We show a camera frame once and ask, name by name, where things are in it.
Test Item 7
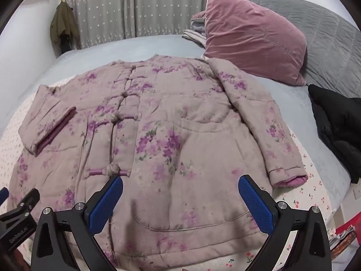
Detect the red printed bag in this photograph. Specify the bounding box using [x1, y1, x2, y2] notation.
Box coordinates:
[329, 218, 361, 261]

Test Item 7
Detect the black garment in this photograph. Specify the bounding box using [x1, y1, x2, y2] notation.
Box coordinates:
[307, 84, 361, 185]

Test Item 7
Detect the cherry print white blanket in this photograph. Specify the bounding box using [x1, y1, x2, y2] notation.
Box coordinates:
[0, 76, 337, 271]

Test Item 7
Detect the grey quilted headboard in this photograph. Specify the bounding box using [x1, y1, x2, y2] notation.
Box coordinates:
[240, 0, 361, 100]

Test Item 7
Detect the floral padded jacket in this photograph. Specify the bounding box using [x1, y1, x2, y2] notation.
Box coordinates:
[17, 55, 309, 271]

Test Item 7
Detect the grey dotted curtain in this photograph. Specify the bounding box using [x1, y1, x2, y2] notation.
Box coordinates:
[63, 0, 208, 50]

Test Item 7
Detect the pink velvet pillow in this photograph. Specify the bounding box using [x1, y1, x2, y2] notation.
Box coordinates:
[202, 0, 308, 87]

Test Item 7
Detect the olive hanging jacket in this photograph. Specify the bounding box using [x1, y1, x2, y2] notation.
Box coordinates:
[50, 1, 82, 55]

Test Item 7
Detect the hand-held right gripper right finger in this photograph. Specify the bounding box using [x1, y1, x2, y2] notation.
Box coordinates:
[238, 175, 332, 271]

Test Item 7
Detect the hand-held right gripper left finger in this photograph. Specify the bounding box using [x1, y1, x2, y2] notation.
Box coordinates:
[31, 175, 124, 271]

